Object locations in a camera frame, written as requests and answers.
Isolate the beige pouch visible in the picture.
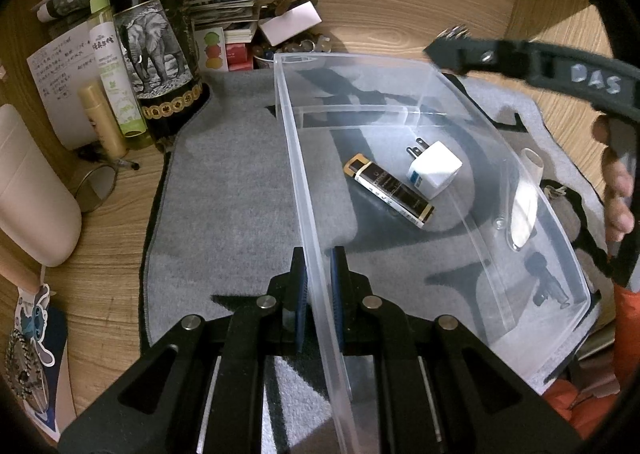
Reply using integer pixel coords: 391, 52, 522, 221
0, 103, 84, 268

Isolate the stack of printed papers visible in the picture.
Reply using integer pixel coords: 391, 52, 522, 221
188, 0, 266, 30

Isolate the fruit sticker sheet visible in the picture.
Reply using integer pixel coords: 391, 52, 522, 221
193, 26, 230, 73

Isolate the orange cloth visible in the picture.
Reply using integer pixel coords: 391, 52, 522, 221
542, 281, 640, 440

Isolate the white and grey tube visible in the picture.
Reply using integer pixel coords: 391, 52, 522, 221
35, 0, 94, 25

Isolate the blue cartoon sticker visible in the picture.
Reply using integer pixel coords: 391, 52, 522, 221
7, 283, 51, 335

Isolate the black and gold lighter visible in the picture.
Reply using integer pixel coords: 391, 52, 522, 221
343, 153, 435, 228

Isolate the green and white spray bottle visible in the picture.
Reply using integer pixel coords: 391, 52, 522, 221
85, 0, 151, 150

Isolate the bowl of small trinkets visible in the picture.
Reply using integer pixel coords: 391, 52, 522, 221
252, 33, 334, 70

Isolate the dark elephant label wine bottle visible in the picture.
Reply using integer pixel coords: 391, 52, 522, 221
107, 0, 211, 143

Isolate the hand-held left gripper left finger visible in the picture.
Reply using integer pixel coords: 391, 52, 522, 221
59, 247, 311, 454

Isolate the person's right hand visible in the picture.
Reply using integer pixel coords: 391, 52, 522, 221
591, 114, 637, 246

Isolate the braided cord keychain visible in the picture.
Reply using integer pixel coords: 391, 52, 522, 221
3, 328, 39, 403

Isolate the small white cylinder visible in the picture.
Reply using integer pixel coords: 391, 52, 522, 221
519, 147, 546, 185

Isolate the small red box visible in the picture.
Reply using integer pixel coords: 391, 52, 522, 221
224, 41, 254, 71

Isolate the clear plastic container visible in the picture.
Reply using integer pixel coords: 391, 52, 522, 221
272, 52, 594, 454

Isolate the dark blue card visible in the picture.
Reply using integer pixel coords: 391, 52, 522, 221
10, 306, 76, 440

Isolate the handwritten note paper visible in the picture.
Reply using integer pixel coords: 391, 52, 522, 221
26, 26, 101, 151

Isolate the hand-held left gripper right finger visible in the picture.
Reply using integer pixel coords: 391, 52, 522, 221
330, 246, 584, 454

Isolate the white power adapter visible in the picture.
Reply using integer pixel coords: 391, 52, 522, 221
404, 137, 463, 200

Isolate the yellow lip balm tube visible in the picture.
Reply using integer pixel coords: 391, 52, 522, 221
76, 82, 129, 160

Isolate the white card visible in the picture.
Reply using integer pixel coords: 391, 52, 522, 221
257, 1, 322, 46

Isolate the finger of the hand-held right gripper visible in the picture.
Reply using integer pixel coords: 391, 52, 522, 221
423, 25, 539, 85

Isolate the grey felt mat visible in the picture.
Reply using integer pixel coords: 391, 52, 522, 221
141, 68, 617, 454

